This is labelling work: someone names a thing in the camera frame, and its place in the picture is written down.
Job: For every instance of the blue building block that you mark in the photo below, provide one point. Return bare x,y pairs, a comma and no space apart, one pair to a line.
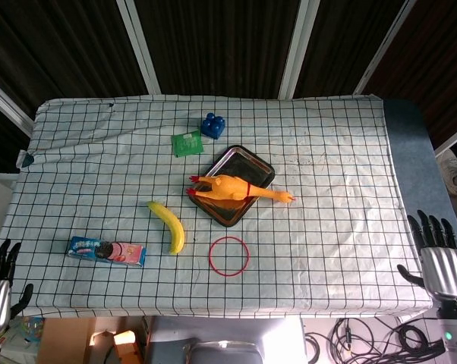
213,127

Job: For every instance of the green packet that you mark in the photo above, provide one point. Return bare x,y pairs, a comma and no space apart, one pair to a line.
186,144

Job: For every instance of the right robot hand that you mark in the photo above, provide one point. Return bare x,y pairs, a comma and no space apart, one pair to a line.
445,269

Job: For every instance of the white shoe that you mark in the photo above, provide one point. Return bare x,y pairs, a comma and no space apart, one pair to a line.
448,167

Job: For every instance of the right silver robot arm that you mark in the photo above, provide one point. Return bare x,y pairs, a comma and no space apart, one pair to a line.
456,341

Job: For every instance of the stainless steel tray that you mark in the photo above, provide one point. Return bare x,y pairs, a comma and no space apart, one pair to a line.
247,167

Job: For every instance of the blue pink cookie box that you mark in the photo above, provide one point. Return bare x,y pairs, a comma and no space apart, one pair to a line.
107,252

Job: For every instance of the white frame post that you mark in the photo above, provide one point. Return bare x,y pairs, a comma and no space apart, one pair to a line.
139,45
382,49
454,140
295,49
8,108

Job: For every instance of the orange rubber chicken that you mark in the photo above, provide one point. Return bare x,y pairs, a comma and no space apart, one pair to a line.
224,188

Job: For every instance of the brown cardboard box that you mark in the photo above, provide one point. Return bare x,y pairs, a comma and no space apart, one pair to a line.
65,341

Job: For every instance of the dark curtain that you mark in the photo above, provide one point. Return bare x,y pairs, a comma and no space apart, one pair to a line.
221,41

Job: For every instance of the yellow banana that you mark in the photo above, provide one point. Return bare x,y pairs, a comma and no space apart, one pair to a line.
173,227

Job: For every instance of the white black checked tablecloth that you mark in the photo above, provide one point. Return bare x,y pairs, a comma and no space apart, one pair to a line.
327,246

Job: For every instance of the colourful plastic bag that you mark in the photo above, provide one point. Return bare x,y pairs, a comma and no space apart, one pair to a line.
25,335

